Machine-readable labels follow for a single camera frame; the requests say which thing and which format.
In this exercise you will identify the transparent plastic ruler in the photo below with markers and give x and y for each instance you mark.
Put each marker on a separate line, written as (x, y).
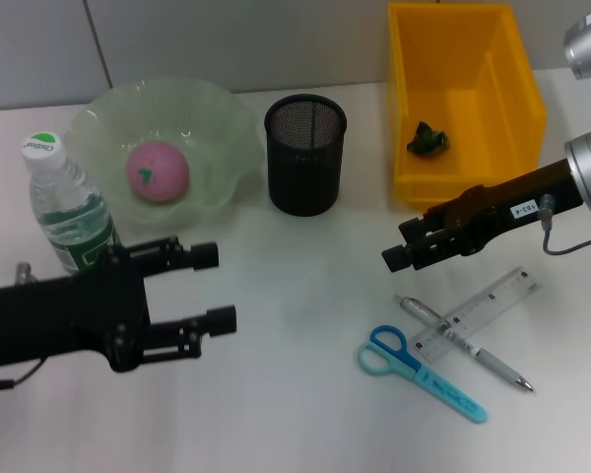
(492, 305)

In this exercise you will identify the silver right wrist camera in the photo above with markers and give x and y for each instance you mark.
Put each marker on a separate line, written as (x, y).
(588, 49)

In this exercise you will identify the green glass fruit plate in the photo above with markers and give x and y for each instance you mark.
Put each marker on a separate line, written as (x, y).
(216, 148)

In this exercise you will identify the yellow plastic bin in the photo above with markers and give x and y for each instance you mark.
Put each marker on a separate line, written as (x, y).
(473, 74)

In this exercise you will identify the pink peach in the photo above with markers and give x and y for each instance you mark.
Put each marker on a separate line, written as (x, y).
(162, 172)

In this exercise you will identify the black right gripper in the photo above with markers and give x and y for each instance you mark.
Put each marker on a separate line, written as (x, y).
(517, 207)

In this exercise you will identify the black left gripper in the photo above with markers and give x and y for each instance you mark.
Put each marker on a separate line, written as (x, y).
(69, 315)

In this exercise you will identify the grey ballpoint pen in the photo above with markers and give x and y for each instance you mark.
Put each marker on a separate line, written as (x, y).
(502, 369)

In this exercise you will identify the green plastic wrapper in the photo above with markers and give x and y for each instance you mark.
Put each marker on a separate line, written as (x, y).
(426, 140)

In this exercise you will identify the blue scissors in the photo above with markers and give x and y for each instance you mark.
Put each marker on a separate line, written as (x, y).
(443, 389)

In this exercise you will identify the black mesh pen cup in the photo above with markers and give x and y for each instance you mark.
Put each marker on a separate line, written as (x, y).
(305, 182)

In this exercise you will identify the clear green-label water bottle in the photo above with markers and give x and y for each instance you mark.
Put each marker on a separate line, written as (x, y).
(64, 197)

